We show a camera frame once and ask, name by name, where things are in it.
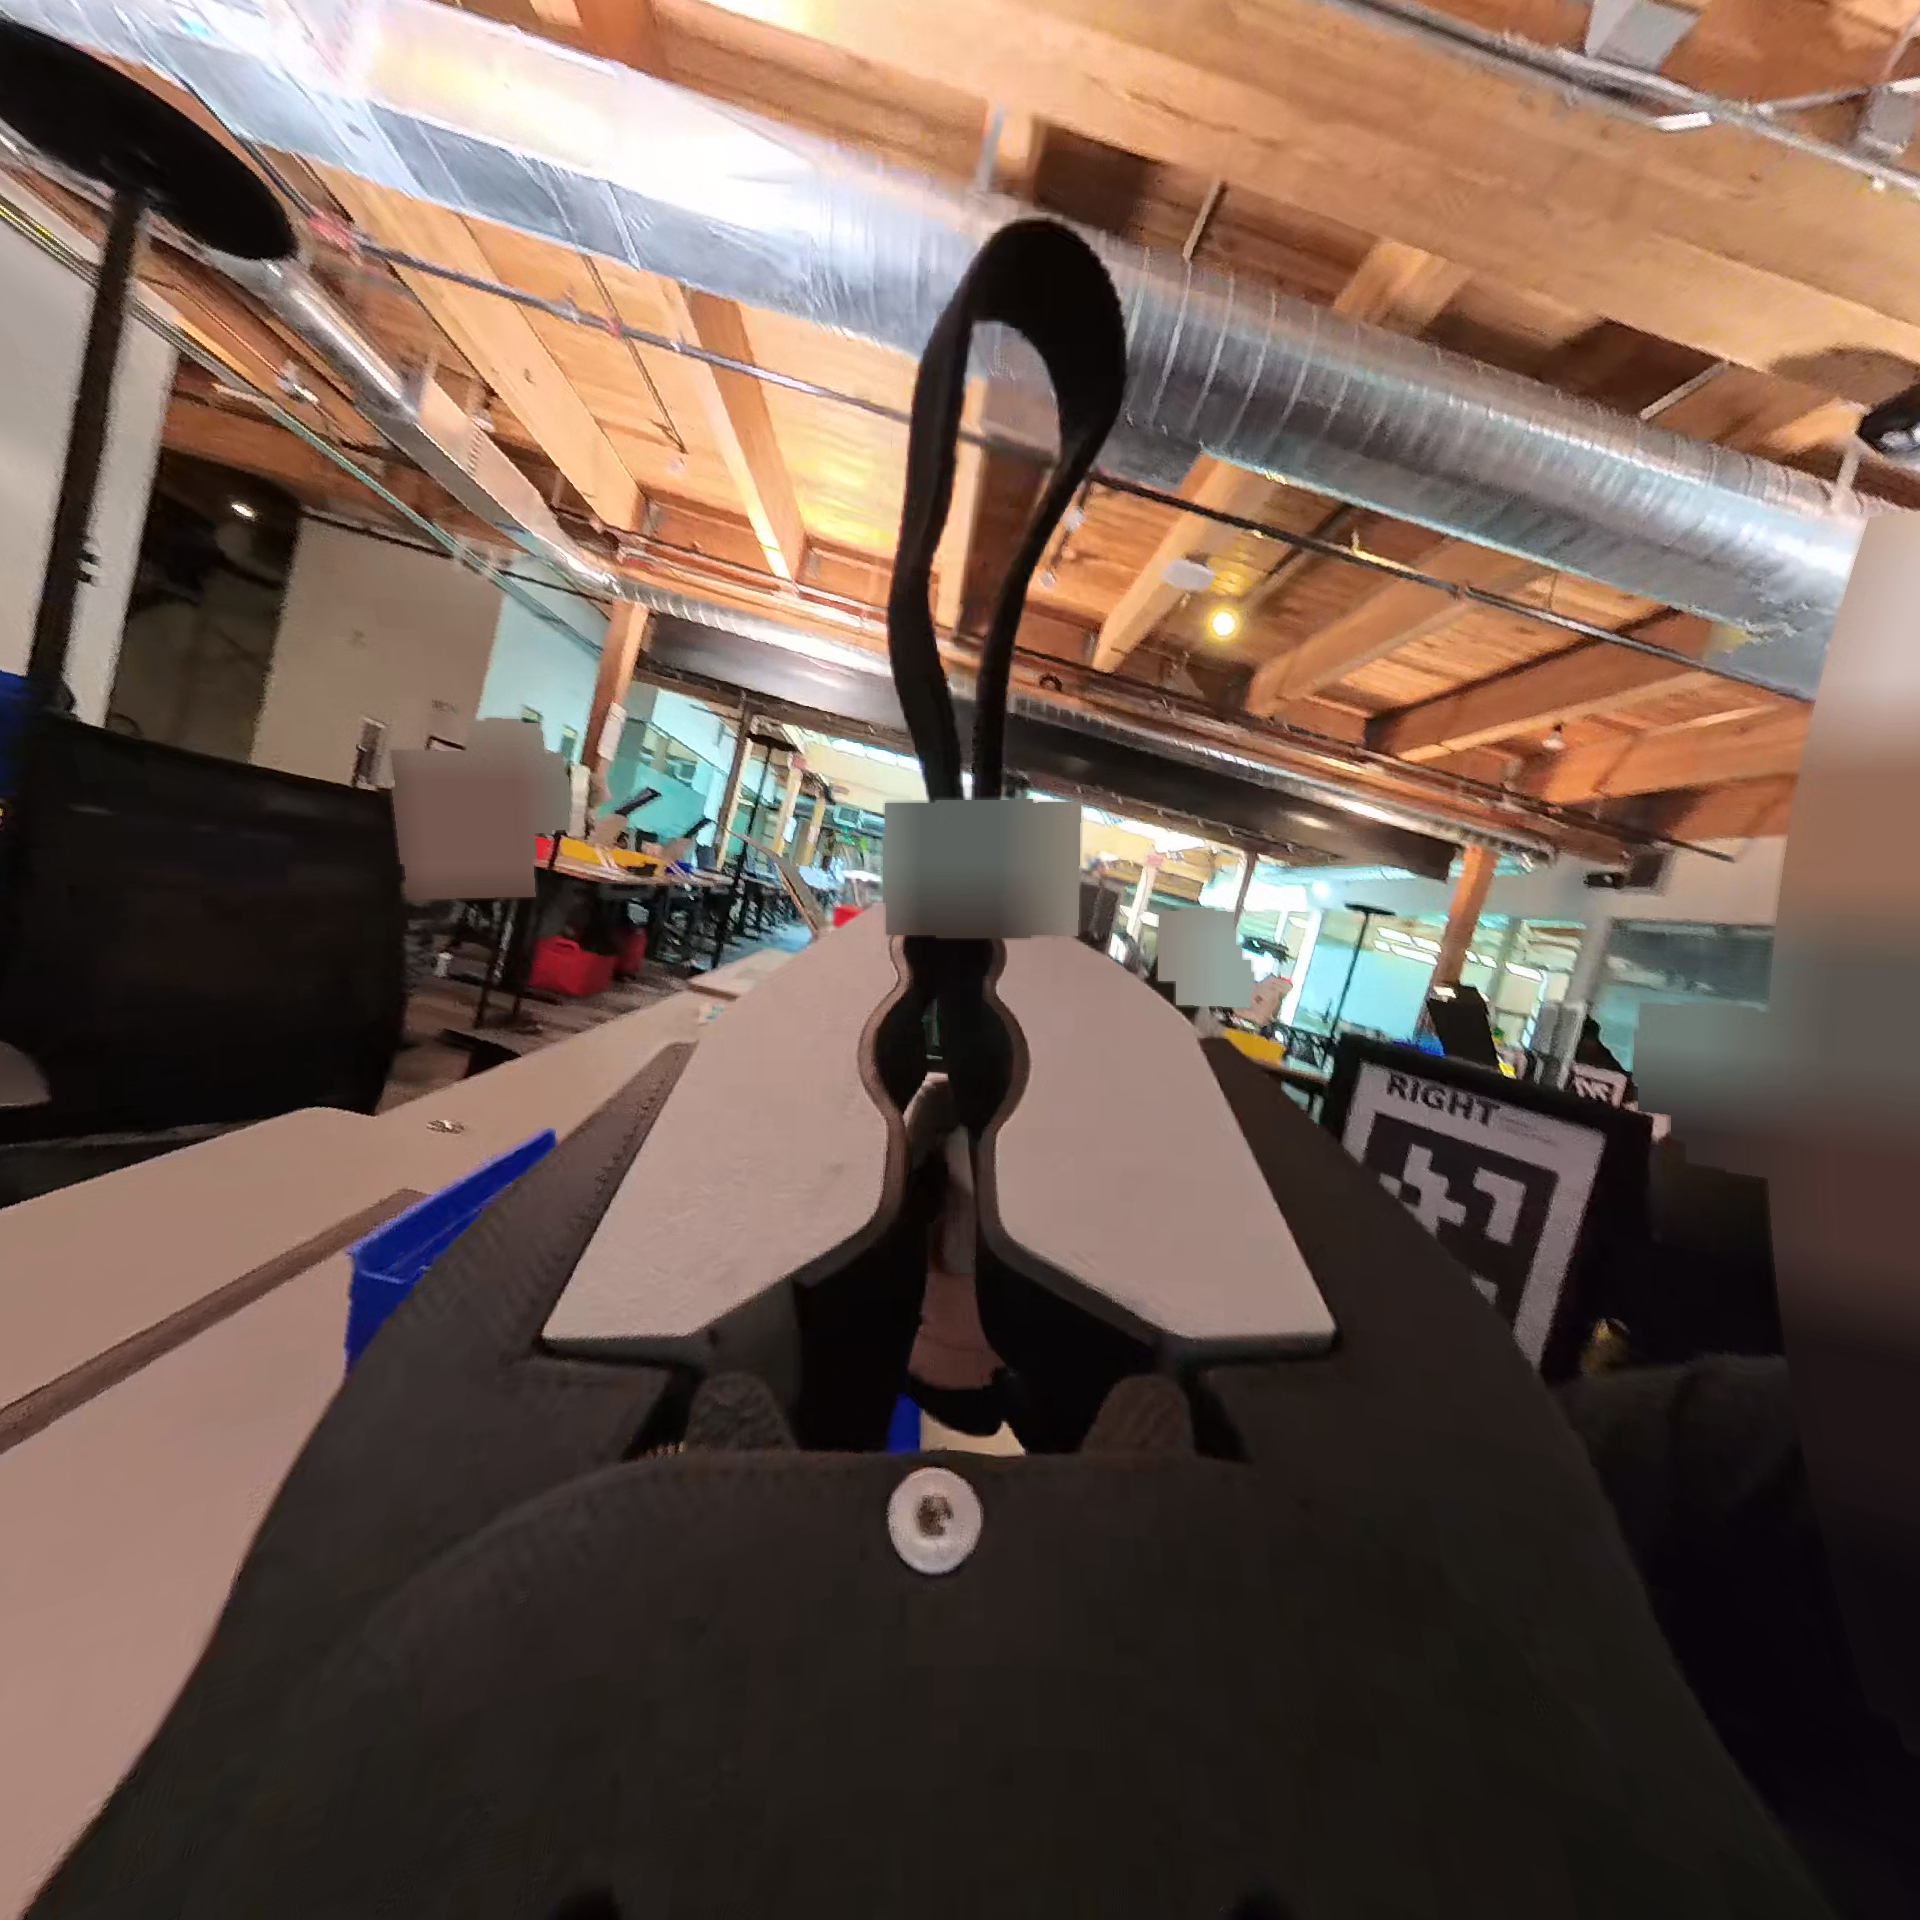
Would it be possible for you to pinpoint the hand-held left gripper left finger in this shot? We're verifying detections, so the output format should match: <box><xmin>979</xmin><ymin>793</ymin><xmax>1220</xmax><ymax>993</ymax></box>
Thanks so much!
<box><xmin>537</xmin><ymin>927</ymin><xmax>914</xmax><ymax>1361</ymax></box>

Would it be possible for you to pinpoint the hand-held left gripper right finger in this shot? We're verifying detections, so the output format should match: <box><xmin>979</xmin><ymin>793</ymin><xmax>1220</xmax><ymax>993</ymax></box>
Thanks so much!
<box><xmin>979</xmin><ymin>932</ymin><xmax>1338</xmax><ymax>1361</ymax></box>

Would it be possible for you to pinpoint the blue plastic bin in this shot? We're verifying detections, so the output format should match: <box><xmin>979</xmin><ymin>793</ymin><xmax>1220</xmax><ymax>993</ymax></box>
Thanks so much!
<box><xmin>351</xmin><ymin>1125</ymin><xmax>563</xmax><ymax>1371</ymax></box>

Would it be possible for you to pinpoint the black strap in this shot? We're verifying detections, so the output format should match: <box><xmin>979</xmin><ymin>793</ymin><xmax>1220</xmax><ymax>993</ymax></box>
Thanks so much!
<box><xmin>886</xmin><ymin>215</ymin><xmax>1131</xmax><ymax>1145</ymax></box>

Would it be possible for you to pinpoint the person's right hand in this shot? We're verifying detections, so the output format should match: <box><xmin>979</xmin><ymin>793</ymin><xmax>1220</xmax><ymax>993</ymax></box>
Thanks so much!
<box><xmin>908</xmin><ymin>1197</ymin><xmax>1008</xmax><ymax>1390</ymax></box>

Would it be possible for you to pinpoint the red plastic bin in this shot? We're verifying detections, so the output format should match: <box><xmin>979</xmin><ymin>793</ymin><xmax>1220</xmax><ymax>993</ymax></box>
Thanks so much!
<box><xmin>529</xmin><ymin>932</ymin><xmax>649</xmax><ymax>1003</ymax></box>

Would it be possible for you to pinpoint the person's dark clothing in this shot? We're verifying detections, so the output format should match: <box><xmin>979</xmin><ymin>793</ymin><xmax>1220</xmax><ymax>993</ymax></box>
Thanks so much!
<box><xmin>1550</xmin><ymin>1170</ymin><xmax>1802</xmax><ymax>1696</ymax></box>

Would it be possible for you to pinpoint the black office chair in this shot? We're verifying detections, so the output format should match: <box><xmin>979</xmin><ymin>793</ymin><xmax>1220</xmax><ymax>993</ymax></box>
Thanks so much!
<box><xmin>0</xmin><ymin>711</ymin><xmax>413</xmax><ymax>1120</ymax></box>

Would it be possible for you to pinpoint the large silver ventilation duct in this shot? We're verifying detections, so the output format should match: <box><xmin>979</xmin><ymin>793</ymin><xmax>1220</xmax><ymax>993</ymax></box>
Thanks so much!
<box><xmin>0</xmin><ymin>0</ymin><xmax>1872</xmax><ymax>669</ymax></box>

